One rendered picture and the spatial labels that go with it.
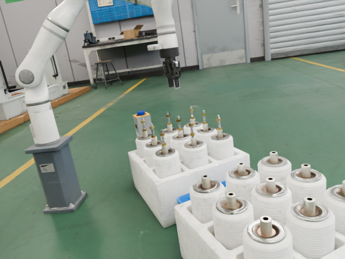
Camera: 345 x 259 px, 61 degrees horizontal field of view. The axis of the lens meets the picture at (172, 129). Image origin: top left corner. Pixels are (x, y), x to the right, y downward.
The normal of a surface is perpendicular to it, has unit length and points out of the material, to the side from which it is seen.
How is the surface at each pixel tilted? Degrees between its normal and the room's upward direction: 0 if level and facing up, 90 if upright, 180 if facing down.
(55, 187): 90
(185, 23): 90
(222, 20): 90
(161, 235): 0
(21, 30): 90
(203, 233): 0
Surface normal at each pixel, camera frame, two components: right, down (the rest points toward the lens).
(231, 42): -0.11, 0.30
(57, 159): 0.60, 0.15
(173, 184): 0.39, 0.22
